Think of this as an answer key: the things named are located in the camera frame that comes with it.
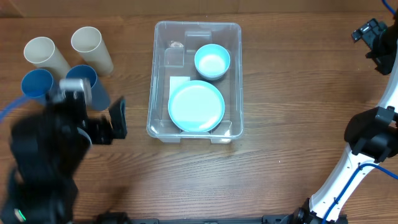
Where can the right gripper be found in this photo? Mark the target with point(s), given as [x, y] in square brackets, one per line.
[383, 65]

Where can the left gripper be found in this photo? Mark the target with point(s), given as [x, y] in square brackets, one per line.
[117, 114]

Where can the blue cup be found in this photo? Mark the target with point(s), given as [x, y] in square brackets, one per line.
[100, 97]
[37, 84]

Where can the light blue plate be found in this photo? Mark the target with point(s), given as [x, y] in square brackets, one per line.
[196, 106]

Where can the light blue bowl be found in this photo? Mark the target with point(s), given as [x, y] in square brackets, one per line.
[212, 61]

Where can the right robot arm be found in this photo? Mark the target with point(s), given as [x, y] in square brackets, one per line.
[370, 136]

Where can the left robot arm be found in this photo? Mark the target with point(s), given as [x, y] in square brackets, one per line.
[48, 148]

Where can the beige cup back right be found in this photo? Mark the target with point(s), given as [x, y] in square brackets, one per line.
[89, 43]

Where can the beige cup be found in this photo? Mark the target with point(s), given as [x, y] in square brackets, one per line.
[89, 43]
[43, 53]

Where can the clear plastic storage bin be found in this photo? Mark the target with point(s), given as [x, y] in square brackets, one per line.
[175, 45]

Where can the beige cup far left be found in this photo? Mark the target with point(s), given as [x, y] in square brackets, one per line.
[43, 53]

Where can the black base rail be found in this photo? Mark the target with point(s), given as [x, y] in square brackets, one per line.
[122, 218]

